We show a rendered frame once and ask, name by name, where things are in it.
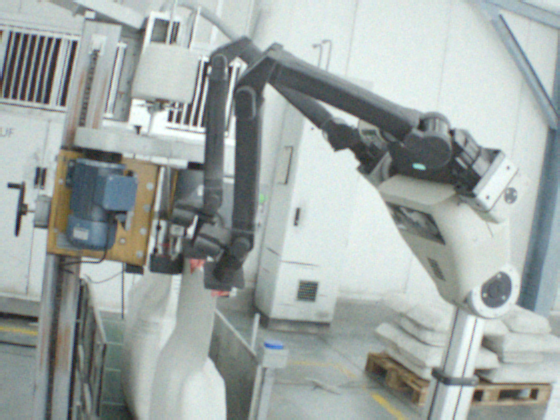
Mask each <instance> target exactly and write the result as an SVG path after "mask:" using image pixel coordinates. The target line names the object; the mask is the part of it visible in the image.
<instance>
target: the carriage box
mask: <svg viewBox="0 0 560 420"><path fill-rule="evenodd" d="M78 157H81V158H86V157H83V156H82V153H77V152H72V151H69V152H67V151H62V150H60V147H59V152H58V154H55V159H54V161H56V162H57V165H56V172H55V178H54V184H53V191H52V197H51V204H50V217H49V224H48V230H47V236H46V253H54V254H62V255H69V256H77V257H85V258H92V259H102V257H104V251H90V250H88V249H83V248H82V250H73V249H65V248H57V247H56V246H57V233H63V234H66V230H67V222H68V216H69V214H72V213H73V211H72V210H70V209H69V202H70V196H71V190H72V189H70V188H66V187H65V179H66V172H67V167H68V161H69V159H74V160H77V158H78ZM117 163H121V164H125V165H127V169H123V171H124V176H127V172H128V169H131V170H134V171H135V172H137V173H138V179H139V184H138V190H137V197H136V203H135V209H134V210H133V213H134V215H133V217H132V219H131V223H130V228H129V231H127V230H124V229H123V226H122V225H121V222H120V221H117V220H115V221H117V222H118V229H117V234H116V240H115V244H114V245H113V248H112V249H110V250H108V251H107V254H106V257H105V260H107V261H110V262H116V263H124V264H131V265H140V266H145V267H146V265H147V258H148V252H149V246H150V240H151V235H152V228H153V222H154V220H153V218H154V216H155V210H156V203H157V197H158V191H159V185H160V178H161V172H162V165H160V164H158V163H156V162H153V161H151V160H146V159H139V158H137V159H133V158H128V157H123V161H122V162H117Z"/></svg>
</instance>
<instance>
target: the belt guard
mask: <svg viewBox="0 0 560 420"><path fill-rule="evenodd" d="M74 145H76V146H84V147H88V148H93V149H98V150H103V151H105V150H109V151H115V152H120V153H128V154H134V155H141V154H142V155H148V156H156V157H163V158H170V159H177V160H185V161H192V162H197V163H199V162H203V163H204V146H202V145H196V144H190V143H183V142H177V141H173V140H167V139H161V138H159V139H154V138H150V137H144V136H139V135H133V134H122V133H117V132H112V131H106V130H96V129H90V128H85V127H80V128H79V127H78V128H77V130H76V137H75V144H74Z"/></svg>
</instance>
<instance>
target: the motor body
mask: <svg viewBox="0 0 560 420"><path fill-rule="evenodd" d="M76 162H77V163H78V164H75V170H74V177H73V183H72V190H71V196H70V202H69V209H70V210H72V211H73V213H72V214H69V216H68V222H67V230H66V238H67V240H68V242H69V243H70V244H71V245H73V246H76V247H79V248H83V249H88V250H90V251H104V250H105V245H106V239H107V233H108V225H109V224H108V223H109V217H108V215H107V212H108V209H103V208H102V207H101V206H100V205H97V204H94V203H93V195H94V188H95V182H96V176H97V174H99V173H102V174H109V175H116V174H117V175H124V171H123V169H127V165H125V164H121V163H117V162H112V161H100V160H98V159H95V158H93V159H89V158H81V157H78V158H77V161H76ZM117 229H118V222H117V221H115V220H114V219H112V222H111V233H110V240H109V245H108V250H110V249H112V248H113V245H114V244H115V240H116V234H117ZM108 250H107V251H108Z"/></svg>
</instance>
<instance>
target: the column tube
mask: <svg viewBox="0 0 560 420"><path fill-rule="evenodd" d="M120 31H121V26H120V25H117V24H116V25H112V24H109V23H101V22H97V21H95V22H93V21H89V20H85V23H84V26H83V28H82V33H81V39H80V45H79V49H78V52H77V57H76V63H75V70H74V74H73V77H72V83H71V88H70V95H69V101H68V107H67V110H66V113H65V120H64V126H63V133H62V139H61V145H60V150H62V151H67V152H69V151H72V152H75V150H76V145H74V144H75V137H76V130H77V128H78V127H79V126H80V117H81V115H82V114H81V111H82V106H83V100H85V101H88V99H84V97H85V94H86V86H87V81H88V75H89V69H90V66H91V61H92V56H93V55H94V56H97V55H95V54H88V51H89V45H90V39H91V36H92V34H93V35H96V34H97V35H101V36H107V39H106V45H105V51H104V55H101V56H98V59H97V65H96V72H95V74H94V79H93V84H92V91H91V90H90V89H88V90H87V91H91V96H90V104H89V107H88V109H84V111H87V115H86V114H83V116H85V115H86V122H85V125H84V126H85V128H90V129H96V130H101V129H102V122H103V116H104V110H105V106H106V103H107V97H108V92H109V85H110V79H111V73H112V71H113V67H114V61H115V55H116V49H117V45H118V43H119V37H120ZM86 95H87V94H86ZM76 152H79V150H76ZM60 258H61V259H64V258H65V261H66V262H65V263H71V262H75V261H82V257H77V256H69V255H66V256H65V257H60V254H54V253H46V255H45V261H44V268H43V272H44V274H43V281H42V286H41V289H42V293H41V299H40V312H39V324H38V330H37V332H38V337H37V342H36V344H37V348H36V354H35V355H36V361H35V372H34V377H35V378H34V384H33V386H34V390H33V401H32V405H33V407H32V420H46V410H47V406H46V403H47V398H48V397H49V396H48V397H47V393H48V381H49V369H50V367H54V366H49V363H50V358H51V357H52V358H54V356H51V355H50V352H51V345H56V343H51V339H52V335H53V330H52V327H53V321H54V308H55V306H56V305H55V303H56V302H58V303H59V302H60V301H57V300H56V301H55V297H56V291H57V278H58V272H59V268H58V267H57V265H58V264H60V263H64V261H61V262H60V263H59V259H60ZM64 268H66V269H68V270H71V271H73V272H74V273H75V274H71V273H68V272H66V271H64V276H63V287H62V294H61V306H60V312H59V315H60V319H59V324H58V336H57V348H56V353H55V352H52V354H56V361H55V362H53V361H51V363H55V372H54V378H55V379H54V383H53V388H54V389H53V396H52V397H53V400H52V413H51V414H47V415H51V416H52V417H51V420H67V411H68V406H67V405H68V400H69V397H68V394H69V388H70V386H69V382H70V371H71V365H72V364H71V359H72V353H73V352H72V348H73V341H74V338H73V335H74V329H75V317H76V311H77V308H76V305H77V299H78V292H79V290H78V287H79V280H80V274H81V263H80V264H74V265H65V267H64ZM56 307H59V306H56ZM52 397H49V398H52Z"/></svg>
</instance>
